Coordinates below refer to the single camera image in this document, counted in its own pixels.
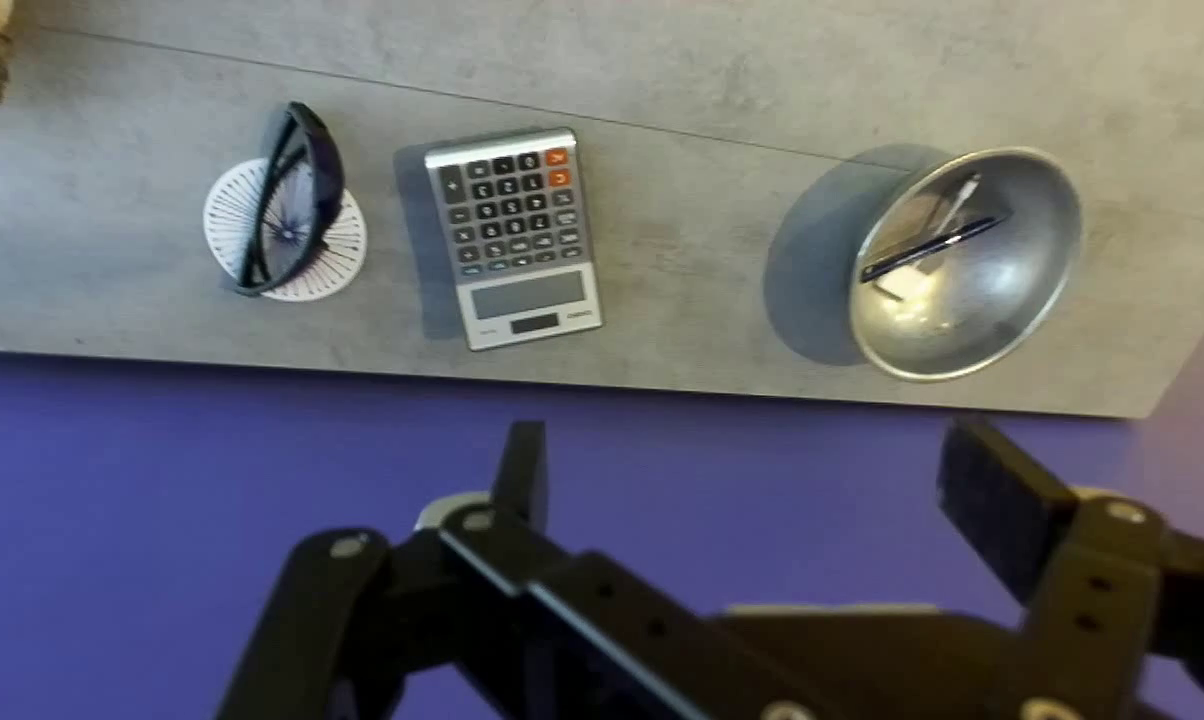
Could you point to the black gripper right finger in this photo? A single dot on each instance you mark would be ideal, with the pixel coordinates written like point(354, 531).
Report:
point(1106, 601)

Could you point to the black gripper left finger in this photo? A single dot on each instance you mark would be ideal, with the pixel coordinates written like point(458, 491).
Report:
point(362, 627)

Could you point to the silver metal bowl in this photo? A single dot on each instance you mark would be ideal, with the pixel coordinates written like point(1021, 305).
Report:
point(993, 303)

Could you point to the white round slotted disc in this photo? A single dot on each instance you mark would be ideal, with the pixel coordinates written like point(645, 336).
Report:
point(339, 254)

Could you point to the black pen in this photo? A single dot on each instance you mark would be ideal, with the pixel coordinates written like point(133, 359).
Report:
point(924, 249)

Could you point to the silver calculator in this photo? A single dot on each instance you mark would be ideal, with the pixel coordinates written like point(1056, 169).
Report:
point(512, 225)

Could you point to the black sunglasses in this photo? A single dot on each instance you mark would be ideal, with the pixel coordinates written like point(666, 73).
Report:
point(310, 166)

